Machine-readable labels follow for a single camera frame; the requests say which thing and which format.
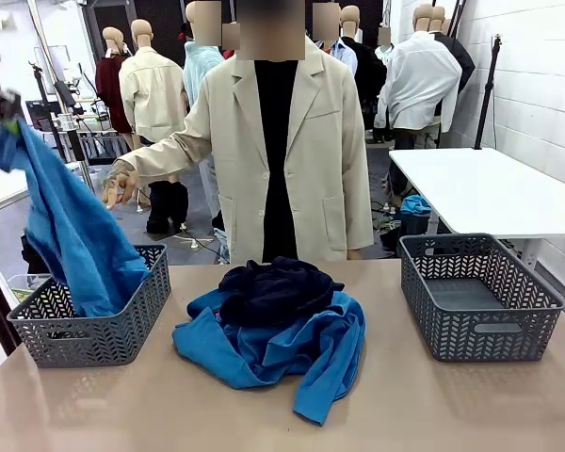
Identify blue cotton top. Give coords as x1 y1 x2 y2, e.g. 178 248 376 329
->
171 289 367 428
0 120 152 319

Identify navy blue garment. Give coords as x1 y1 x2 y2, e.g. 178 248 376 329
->
218 256 346 329

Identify person's right forearm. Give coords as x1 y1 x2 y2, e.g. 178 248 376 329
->
121 127 213 185

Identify person's left forearm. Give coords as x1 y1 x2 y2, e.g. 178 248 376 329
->
341 178 376 251

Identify person's right hand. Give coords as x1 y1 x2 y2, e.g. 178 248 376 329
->
101 159 141 212

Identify black monitor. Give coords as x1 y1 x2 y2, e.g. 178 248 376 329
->
25 100 57 133

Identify mannequin in maroon garment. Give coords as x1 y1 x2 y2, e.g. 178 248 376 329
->
95 26 134 136

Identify mannequin in cream jacket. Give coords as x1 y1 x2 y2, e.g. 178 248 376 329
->
119 19 192 208

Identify black bag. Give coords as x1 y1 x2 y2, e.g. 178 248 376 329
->
21 234 53 275

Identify black lowered trousers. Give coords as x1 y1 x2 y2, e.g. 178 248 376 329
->
145 181 189 234

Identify clear box with green contents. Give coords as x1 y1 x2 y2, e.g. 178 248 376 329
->
7 273 48 303

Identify mannequin in teal fleece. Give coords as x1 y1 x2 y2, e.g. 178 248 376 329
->
183 0 227 107

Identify mannequin in red jacket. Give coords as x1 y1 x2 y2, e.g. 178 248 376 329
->
221 21 241 60

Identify lowered denim jeans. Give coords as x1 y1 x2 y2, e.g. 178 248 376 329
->
211 214 232 265

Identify grey plastic woven basket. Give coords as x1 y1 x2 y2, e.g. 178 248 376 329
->
398 233 565 363
7 243 173 369

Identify person in beige coat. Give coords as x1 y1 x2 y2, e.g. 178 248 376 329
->
121 0 376 265

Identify mannequin in light blue shirt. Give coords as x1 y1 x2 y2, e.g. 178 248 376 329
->
313 2 359 74

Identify mannequin in black coat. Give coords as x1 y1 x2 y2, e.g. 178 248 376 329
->
341 5 388 142

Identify mannequin in white shirt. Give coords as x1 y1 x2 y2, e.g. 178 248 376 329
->
374 3 463 147

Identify turquoise crumpled cloth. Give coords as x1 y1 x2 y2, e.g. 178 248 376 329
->
399 195 433 217

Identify mannequin in black jacket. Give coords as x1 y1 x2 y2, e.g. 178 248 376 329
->
430 4 476 119

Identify black tripod stand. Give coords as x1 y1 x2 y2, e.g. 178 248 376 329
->
473 33 506 150

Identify black stand with camera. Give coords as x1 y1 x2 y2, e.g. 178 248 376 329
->
27 60 85 165

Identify dark brown frame bar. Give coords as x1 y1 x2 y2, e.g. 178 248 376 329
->
0 242 24 355

